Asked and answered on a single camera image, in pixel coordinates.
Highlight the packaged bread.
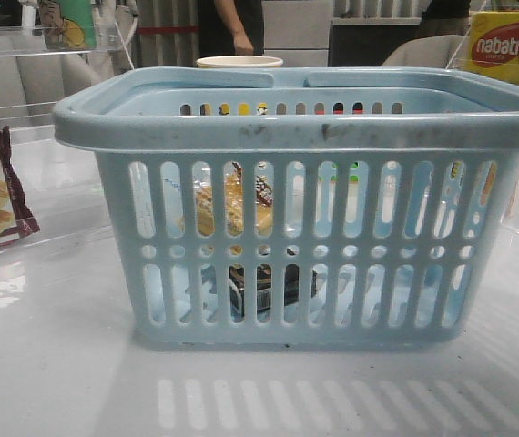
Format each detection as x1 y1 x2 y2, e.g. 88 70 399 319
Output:
162 162 273 238

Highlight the light blue plastic basket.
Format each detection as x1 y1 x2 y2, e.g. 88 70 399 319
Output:
54 67 519 346

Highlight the cream paper cup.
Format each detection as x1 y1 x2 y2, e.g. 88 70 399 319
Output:
197 55 283 68

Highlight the white cabinet in background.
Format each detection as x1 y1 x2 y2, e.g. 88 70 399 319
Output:
262 1 332 67

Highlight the person in dark clothes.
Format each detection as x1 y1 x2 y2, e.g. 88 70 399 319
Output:
197 0 264 57

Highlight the grey chair back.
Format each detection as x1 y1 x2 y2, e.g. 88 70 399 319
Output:
382 35 465 68

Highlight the green yellow cartoon package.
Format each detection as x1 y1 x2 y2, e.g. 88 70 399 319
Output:
38 0 97 50

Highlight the clear acrylic shelf left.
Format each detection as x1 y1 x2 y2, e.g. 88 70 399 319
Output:
0 26 131 129

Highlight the yellow nabati wafer box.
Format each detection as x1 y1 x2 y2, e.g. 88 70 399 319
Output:
463 11 519 85

